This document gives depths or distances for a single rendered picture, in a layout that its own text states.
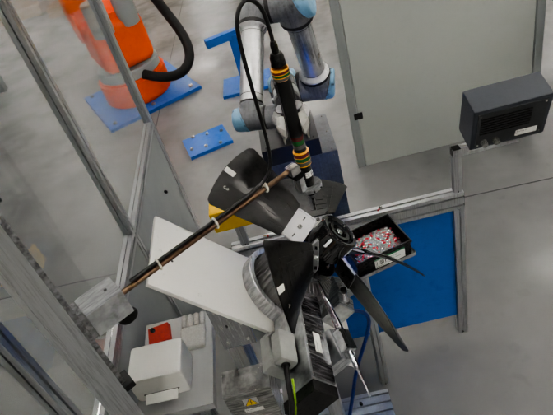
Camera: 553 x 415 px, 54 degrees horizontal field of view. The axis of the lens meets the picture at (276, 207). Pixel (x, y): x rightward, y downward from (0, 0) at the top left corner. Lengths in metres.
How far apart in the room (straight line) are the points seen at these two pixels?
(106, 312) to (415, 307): 1.62
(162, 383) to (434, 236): 1.20
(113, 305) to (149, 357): 0.52
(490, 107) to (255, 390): 1.16
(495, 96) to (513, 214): 1.47
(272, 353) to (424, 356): 1.41
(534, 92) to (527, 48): 1.77
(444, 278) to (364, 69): 1.47
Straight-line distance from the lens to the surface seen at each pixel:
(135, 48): 5.29
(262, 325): 1.51
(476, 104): 1.92
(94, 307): 1.26
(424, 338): 2.76
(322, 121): 2.41
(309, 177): 1.48
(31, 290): 1.16
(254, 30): 1.83
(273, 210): 1.50
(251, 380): 1.74
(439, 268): 2.42
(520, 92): 1.97
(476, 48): 3.59
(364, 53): 3.36
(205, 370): 1.79
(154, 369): 1.72
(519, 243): 3.17
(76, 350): 1.28
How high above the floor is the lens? 2.25
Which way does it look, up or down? 39 degrees down
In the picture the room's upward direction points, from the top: 17 degrees counter-clockwise
